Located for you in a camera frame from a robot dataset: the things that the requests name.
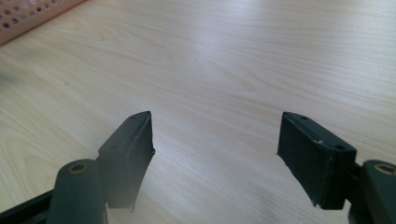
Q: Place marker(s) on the pink perforated plastic basket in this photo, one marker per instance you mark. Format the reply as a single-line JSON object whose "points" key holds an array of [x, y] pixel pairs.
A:
{"points": [[28, 18]]}

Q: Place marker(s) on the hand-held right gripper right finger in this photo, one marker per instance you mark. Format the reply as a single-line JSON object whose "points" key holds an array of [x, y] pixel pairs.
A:
{"points": [[317, 161]]}

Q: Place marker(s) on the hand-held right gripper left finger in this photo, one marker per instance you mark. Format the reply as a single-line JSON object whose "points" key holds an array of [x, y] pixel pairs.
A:
{"points": [[124, 161]]}

